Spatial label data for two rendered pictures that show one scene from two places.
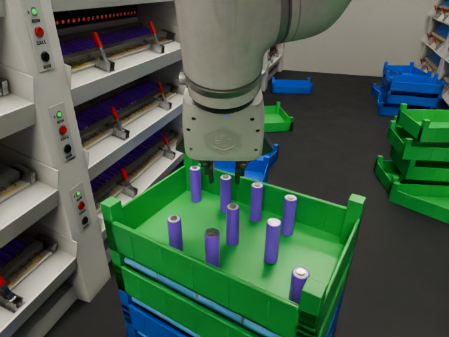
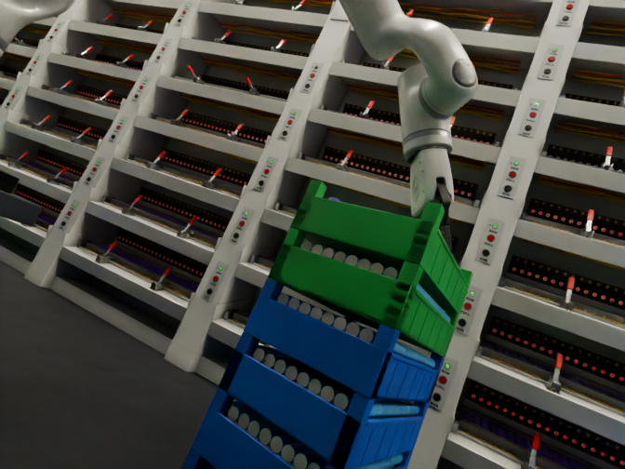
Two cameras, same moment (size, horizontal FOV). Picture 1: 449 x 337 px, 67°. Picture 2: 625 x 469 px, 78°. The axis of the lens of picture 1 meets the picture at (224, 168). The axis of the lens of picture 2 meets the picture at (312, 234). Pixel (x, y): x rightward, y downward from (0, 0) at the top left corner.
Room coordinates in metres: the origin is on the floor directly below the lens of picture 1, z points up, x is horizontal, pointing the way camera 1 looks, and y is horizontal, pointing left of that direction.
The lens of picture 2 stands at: (0.29, -0.64, 0.30)
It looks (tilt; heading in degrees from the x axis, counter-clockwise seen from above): 11 degrees up; 93
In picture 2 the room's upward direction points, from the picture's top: 24 degrees clockwise
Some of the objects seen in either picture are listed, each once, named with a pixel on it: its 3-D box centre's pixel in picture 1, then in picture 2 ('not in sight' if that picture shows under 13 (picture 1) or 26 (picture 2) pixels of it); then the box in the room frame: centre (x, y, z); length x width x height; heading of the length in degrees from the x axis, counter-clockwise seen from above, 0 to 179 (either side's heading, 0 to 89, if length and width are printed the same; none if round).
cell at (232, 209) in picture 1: (232, 224); not in sight; (0.38, -0.01, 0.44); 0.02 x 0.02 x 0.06
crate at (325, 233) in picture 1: (234, 223); (392, 253); (0.38, -0.01, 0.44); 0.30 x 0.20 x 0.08; 58
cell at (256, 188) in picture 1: (256, 201); not in sight; (0.44, -0.05, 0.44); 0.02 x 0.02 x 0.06
